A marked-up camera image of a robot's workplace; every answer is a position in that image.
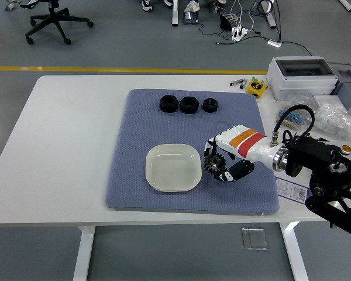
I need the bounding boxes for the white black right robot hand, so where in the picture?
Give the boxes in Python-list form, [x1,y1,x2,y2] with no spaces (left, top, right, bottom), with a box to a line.
[203,124,277,183]

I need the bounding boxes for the large black gear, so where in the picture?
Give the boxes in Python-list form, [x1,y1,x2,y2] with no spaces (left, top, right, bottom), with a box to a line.
[203,150,228,178]

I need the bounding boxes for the small black hex nut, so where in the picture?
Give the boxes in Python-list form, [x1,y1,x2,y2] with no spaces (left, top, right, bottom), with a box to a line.
[201,98,219,112]

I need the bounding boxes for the large black hex nut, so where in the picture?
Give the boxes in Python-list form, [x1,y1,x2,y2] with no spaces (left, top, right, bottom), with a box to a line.
[179,95,199,114]
[159,94,178,114]

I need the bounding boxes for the white flat box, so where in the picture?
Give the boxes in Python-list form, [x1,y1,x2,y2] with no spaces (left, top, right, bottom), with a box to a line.
[312,94,347,114]

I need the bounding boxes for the grey box with dark window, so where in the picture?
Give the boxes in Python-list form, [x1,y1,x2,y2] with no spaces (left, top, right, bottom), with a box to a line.
[329,64,351,96]

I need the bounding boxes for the bag of blue resistors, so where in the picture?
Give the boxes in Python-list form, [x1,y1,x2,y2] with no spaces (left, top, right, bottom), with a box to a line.
[274,98,315,129]

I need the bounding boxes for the yellow tape measure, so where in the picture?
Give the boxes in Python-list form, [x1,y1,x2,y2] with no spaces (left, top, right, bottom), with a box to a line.
[246,81,269,99]

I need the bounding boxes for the purple white label card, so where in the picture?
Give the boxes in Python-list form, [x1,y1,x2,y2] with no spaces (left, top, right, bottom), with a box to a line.
[276,177,312,204]

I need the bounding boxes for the white square dish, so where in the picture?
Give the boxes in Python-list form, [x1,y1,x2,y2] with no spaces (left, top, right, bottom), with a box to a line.
[145,143,202,193]

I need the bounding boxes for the grey-blue textured mat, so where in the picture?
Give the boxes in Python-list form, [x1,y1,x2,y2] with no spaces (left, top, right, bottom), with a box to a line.
[104,88,281,217]

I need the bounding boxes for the bag of clear plastic parts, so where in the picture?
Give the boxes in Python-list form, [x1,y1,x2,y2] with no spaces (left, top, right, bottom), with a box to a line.
[309,102,351,140]

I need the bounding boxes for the clear floor plate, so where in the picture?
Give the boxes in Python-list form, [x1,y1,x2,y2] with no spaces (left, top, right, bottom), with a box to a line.
[241,227,269,251]

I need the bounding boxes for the grey panel with coloured buttons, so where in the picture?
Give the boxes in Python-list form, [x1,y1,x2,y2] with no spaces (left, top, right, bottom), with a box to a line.
[335,133,351,160]

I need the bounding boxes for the white power strip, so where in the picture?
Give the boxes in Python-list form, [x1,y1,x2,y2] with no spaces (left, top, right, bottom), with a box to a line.
[231,25,249,42]

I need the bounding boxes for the white table leg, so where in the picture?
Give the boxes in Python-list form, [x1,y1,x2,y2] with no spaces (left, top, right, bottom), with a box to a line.
[279,221,309,281]
[73,225,96,281]

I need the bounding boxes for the black power brick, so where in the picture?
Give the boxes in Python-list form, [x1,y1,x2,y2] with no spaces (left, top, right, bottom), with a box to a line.
[219,13,238,30]

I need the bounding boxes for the black device with screen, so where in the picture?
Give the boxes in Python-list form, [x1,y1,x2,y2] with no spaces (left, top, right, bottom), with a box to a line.
[183,11,199,25]

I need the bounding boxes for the yellow floor tape line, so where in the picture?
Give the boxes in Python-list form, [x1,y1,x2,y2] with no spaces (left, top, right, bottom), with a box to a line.
[0,66,269,74]

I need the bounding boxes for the black office chair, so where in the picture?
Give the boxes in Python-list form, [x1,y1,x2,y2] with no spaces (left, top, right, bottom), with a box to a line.
[19,0,94,46]

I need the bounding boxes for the grey enclosure with clear lid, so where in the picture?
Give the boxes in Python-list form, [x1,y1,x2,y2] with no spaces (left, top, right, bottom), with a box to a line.
[265,56,339,102]

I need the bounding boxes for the black floor cable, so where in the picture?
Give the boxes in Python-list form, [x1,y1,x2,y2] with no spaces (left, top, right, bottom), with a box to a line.
[215,0,314,56]

